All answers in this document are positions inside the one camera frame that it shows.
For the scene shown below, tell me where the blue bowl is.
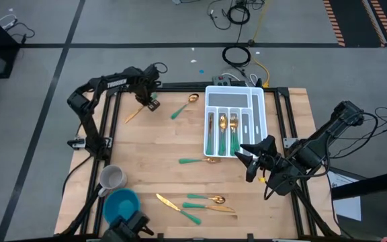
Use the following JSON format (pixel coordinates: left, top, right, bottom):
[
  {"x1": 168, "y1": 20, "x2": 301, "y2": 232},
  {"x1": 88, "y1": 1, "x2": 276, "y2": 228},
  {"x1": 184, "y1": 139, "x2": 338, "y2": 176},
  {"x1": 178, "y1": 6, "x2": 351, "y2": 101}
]
[{"x1": 102, "y1": 188, "x2": 142, "y2": 226}]

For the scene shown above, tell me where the grey power strip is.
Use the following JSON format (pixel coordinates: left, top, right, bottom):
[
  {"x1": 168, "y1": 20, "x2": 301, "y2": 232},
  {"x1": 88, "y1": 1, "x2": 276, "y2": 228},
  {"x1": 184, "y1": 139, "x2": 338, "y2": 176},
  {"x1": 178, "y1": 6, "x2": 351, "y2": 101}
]
[{"x1": 212, "y1": 75, "x2": 233, "y2": 87}]

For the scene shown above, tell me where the black beam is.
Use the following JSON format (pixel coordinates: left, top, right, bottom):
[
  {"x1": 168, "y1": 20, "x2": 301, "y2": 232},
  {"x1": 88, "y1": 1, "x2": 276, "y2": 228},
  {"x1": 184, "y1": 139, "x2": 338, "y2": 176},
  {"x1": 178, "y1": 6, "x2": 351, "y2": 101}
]
[{"x1": 331, "y1": 167, "x2": 387, "y2": 201}]

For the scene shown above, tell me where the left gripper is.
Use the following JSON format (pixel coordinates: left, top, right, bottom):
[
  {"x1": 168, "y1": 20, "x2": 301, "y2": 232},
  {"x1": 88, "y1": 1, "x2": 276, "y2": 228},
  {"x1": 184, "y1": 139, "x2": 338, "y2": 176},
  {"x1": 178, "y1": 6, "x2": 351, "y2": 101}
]
[{"x1": 133, "y1": 72, "x2": 163, "y2": 112}]

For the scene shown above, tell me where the white cable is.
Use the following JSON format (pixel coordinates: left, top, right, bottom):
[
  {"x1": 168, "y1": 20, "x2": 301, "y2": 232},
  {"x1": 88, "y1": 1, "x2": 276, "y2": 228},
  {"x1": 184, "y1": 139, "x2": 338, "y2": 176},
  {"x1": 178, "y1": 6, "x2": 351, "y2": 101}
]
[{"x1": 220, "y1": 72, "x2": 243, "y2": 83}]

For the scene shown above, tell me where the long black bar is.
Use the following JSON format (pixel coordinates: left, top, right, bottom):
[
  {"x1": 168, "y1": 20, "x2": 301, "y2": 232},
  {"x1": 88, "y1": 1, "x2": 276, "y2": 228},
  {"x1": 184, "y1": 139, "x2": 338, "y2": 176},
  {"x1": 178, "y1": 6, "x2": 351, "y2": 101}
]
[{"x1": 162, "y1": 80, "x2": 248, "y2": 89}]

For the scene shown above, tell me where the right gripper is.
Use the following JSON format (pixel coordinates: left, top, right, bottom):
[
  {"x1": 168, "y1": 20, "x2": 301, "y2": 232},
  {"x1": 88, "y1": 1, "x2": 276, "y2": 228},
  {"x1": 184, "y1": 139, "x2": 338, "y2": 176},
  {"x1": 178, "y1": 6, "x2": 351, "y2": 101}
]
[{"x1": 234, "y1": 134, "x2": 297, "y2": 186}]

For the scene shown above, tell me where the gold knife green handle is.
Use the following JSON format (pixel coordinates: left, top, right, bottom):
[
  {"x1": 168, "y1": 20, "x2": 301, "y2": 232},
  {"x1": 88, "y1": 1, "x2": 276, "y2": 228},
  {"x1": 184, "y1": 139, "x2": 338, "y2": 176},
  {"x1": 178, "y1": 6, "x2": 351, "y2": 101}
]
[
  {"x1": 124, "y1": 93, "x2": 159, "y2": 124},
  {"x1": 207, "y1": 112, "x2": 214, "y2": 155},
  {"x1": 182, "y1": 202, "x2": 236, "y2": 214},
  {"x1": 155, "y1": 193, "x2": 203, "y2": 226}
]

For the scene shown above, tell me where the white paper sheet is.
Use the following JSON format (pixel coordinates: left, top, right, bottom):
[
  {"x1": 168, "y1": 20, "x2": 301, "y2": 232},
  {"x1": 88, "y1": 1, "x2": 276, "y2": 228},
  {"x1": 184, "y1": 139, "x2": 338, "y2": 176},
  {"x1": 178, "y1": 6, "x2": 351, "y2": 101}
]
[{"x1": 326, "y1": 169, "x2": 363, "y2": 222}]

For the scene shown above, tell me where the gold fork green handle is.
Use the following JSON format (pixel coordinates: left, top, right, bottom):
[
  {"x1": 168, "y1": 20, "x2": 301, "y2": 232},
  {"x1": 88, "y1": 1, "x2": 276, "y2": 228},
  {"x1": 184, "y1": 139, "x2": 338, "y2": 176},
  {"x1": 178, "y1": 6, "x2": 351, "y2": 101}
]
[
  {"x1": 178, "y1": 156, "x2": 222, "y2": 165},
  {"x1": 229, "y1": 113, "x2": 238, "y2": 157},
  {"x1": 232, "y1": 114, "x2": 241, "y2": 154}
]

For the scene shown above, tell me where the grey patterned mug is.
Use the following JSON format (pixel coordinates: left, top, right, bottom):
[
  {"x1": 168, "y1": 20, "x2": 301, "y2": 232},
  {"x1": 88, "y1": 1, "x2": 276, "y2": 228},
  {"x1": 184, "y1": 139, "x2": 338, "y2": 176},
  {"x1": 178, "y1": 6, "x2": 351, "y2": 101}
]
[{"x1": 97, "y1": 164, "x2": 128, "y2": 198}]

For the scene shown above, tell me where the yellow hanging cable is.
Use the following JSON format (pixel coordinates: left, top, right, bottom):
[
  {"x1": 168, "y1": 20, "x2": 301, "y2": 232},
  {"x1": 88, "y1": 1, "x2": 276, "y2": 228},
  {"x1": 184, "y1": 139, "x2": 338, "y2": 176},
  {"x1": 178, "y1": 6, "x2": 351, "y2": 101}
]
[{"x1": 251, "y1": 0, "x2": 271, "y2": 87}]

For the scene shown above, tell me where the white cutlery tray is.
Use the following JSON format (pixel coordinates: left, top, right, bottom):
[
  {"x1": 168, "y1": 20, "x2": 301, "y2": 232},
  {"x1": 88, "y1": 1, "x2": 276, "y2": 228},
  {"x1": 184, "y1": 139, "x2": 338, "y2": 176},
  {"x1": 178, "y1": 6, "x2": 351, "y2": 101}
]
[{"x1": 202, "y1": 85, "x2": 269, "y2": 159}]

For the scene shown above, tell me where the coiled black cable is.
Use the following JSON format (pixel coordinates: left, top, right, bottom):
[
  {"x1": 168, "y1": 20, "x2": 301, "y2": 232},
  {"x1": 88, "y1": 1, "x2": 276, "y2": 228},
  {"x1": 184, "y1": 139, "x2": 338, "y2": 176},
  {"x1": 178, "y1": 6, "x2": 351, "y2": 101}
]
[
  {"x1": 226, "y1": 3, "x2": 251, "y2": 26},
  {"x1": 221, "y1": 44, "x2": 252, "y2": 68}
]

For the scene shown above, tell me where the black table frame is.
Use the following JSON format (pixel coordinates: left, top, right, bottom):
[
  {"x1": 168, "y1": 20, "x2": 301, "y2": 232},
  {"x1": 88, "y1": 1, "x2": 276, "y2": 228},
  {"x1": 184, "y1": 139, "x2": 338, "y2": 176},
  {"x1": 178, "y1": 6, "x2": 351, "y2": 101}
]
[{"x1": 55, "y1": 75, "x2": 342, "y2": 242}]

